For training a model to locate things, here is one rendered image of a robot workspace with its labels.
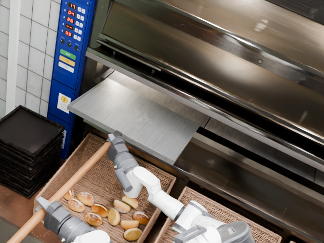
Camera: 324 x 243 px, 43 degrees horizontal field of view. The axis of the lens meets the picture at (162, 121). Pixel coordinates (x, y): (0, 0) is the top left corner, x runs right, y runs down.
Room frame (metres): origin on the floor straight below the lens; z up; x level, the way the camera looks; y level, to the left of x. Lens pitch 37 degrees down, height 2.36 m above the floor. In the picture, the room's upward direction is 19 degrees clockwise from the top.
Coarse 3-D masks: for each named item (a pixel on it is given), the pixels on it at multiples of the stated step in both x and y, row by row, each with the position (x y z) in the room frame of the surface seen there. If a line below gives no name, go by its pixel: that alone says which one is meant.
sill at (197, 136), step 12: (96, 84) 1.71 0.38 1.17; (204, 132) 1.61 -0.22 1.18; (216, 144) 1.57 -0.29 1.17; (228, 144) 1.58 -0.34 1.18; (240, 156) 1.54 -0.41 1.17; (252, 156) 1.55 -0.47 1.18; (264, 168) 1.51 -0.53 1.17; (276, 168) 1.53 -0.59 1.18; (288, 180) 1.49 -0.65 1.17; (300, 180) 1.50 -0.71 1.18; (312, 192) 1.46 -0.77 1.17
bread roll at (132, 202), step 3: (123, 198) 1.52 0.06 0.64; (126, 198) 1.52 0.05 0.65; (129, 198) 1.52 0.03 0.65; (132, 198) 1.53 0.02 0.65; (123, 201) 1.51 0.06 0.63; (126, 201) 1.50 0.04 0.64; (129, 201) 1.50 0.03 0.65; (132, 201) 1.51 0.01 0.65; (135, 201) 1.52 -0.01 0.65; (129, 204) 1.49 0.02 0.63; (132, 204) 1.49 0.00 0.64; (135, 204) 1.50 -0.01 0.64; (132, 207) 1.50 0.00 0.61; (135, 207) 1.50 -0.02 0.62
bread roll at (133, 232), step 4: (132, 228) 1.34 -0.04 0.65; (136, 228) 1.35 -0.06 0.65; (124, 232) 1.31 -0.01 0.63; (128, 232) 1.31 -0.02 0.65; (132, 232) 1.31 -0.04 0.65; (136, 232) 1.32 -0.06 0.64; (140, 232) 1.33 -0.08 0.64; (124, 236) 1.29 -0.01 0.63; (128, 236) 1.30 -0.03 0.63; (132, 236) 1.30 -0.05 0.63; (136, 236) 1.31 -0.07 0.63; (128, 240) 1.29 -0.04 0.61; (132, 240) 1.29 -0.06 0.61
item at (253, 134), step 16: (96, 48) 1.65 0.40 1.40; (112, 64) 1.55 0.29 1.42; (128, 64) 1.61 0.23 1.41; (144, 80) 1.51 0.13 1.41; (160, 80) 1.57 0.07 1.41; (176, 80) 1.64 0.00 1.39; (176, 96) 1.48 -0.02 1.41; (208, 96) 1.59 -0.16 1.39; (208, 112) 1.44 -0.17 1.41; (240, 112) 1.55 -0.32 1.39; (240, 128) 1.41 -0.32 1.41; (272, 128) 1.51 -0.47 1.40; (272, 144) 1.38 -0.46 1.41; (304, 144) 1.47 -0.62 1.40; (304, 160) 1.35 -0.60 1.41
